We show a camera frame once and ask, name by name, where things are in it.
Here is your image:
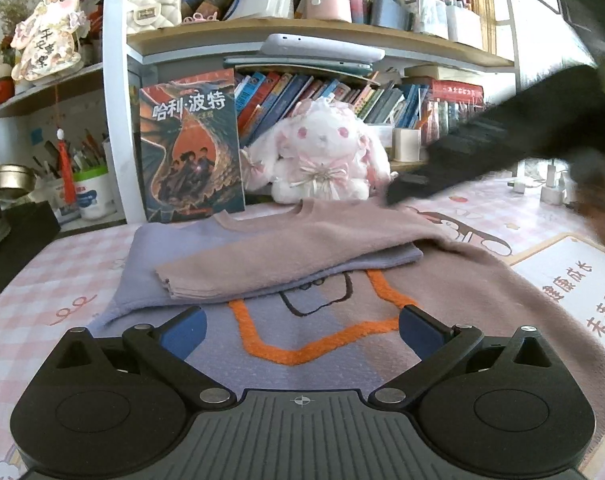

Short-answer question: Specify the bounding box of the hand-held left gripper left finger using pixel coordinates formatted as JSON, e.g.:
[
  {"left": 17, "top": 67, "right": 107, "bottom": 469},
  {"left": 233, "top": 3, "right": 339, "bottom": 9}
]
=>
[{"left": 56, "top": 306, "right": 232, "bottom": 407}]

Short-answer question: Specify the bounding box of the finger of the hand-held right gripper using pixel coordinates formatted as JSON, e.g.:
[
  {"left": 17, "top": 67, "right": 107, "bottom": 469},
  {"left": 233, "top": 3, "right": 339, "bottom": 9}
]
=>
[{"left": 385, "top": 65, "right": 605, "bottom": 207}]

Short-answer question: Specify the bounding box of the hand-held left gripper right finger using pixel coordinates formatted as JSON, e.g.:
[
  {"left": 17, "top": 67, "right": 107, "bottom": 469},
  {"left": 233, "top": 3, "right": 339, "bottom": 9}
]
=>
[{"left": 373, "top": 304, "right": 559, "bottom": 407}]

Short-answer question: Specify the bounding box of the lavender and mauve knit sweater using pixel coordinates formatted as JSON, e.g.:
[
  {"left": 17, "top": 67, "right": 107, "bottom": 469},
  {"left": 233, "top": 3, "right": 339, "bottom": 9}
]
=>
[{"left": 89, "top": 197, "right": 605, "bottom": 443}]

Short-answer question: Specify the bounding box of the red boxed book set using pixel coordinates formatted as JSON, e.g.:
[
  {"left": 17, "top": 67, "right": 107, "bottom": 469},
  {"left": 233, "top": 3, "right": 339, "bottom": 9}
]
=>
[{"left": 430, "top": 79, "right": 487, "bottom": 133}]

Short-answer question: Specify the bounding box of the white pen cup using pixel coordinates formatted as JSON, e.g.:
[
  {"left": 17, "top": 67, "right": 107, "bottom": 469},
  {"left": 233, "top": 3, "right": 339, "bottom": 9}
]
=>
[{"left": 392, "top": 127, "right": 423, "bottom": 162}]

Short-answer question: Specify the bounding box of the white charger plug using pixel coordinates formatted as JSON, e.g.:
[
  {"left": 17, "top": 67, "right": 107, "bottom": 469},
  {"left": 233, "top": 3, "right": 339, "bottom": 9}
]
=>
[{"left": 541, "top": 165, "right": 569, "bottom": 206}]

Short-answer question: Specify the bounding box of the row of pen holders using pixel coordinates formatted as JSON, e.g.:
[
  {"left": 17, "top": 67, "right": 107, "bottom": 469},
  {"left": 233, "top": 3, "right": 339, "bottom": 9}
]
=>
[{"left": 370, "top": 0, "right": 484, "bottom": 50}]

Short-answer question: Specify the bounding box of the white printed card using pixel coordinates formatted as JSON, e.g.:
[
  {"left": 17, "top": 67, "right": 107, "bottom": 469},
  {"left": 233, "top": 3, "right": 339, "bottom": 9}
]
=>
[{"left": 510, "top": 232, "right": 605, "bottom": 353}]

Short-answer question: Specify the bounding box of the white and pink plush bunny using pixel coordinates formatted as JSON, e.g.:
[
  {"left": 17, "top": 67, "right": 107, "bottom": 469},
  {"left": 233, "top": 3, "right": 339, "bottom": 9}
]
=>
[{"left": 241, "top": 99, "right": 394, "bottom": 206}]

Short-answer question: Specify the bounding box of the white jar with pens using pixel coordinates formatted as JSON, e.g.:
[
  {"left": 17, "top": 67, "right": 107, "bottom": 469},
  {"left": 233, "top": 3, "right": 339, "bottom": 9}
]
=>
[{"left": 74, "top": 166, "right": 116, "bottom": 221}]

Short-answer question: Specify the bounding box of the dragon cover book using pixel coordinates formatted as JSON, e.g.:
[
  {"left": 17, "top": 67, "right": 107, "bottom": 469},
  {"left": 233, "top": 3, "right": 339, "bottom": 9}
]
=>
[{"left": 139, "top": 69, "right": 246, "bottom": 224}]

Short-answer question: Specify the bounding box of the white tablet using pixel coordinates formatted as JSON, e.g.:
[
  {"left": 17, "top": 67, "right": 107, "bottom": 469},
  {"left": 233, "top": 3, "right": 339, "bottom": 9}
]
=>
[{"left": 260, "top": 33, "right": 386, "bottom": 64}]

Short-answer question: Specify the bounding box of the black box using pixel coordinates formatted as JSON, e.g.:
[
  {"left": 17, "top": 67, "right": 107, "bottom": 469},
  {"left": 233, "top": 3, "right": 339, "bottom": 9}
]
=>
[{"left": 0, "top": 200, "right": 62, "bottom": 312}]

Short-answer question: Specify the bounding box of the red hanging tassel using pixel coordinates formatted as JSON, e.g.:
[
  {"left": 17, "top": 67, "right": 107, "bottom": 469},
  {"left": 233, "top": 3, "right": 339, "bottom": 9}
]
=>
[{"left": 55, "top": 129, "right": 79, "bottom": 206}]

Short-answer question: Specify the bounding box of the teal tablet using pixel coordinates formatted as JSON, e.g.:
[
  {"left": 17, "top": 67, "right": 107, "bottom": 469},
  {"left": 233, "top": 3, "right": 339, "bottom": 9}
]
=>
[{"left": 224, "top": 55, "right": 374, "bottom": 74}]

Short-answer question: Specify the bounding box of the row of colourful books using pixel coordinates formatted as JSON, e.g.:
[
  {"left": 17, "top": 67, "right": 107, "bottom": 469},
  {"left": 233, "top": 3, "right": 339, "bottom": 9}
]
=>
[{"left": 234, "top": 71, "right": 433, "bottom": 147}]

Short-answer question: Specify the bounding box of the metal bowl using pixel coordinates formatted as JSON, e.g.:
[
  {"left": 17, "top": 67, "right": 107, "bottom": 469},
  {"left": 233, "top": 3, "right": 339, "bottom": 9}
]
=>
[{"left": 0, "top": 163, "right": 37, "bottom": 197}]

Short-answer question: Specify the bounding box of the white and wood bookshelf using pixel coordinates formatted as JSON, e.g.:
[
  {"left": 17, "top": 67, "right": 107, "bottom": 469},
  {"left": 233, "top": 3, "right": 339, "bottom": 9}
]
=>
[{"left": 0, "top": 0, "right": 521, "bottom": 226}]

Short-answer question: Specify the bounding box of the white quilted handbag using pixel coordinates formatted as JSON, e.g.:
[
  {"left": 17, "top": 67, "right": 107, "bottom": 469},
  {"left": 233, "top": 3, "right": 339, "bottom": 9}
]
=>
[{"left": 126, "top": 0, "right": 183, "bottom": 36}]

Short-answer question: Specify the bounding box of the pink doll ornament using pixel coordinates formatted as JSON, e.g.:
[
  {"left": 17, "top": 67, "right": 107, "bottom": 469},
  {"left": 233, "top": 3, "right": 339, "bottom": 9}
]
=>
[{"left": 9, "top": 0, "right": 84, "bottom": 85}]

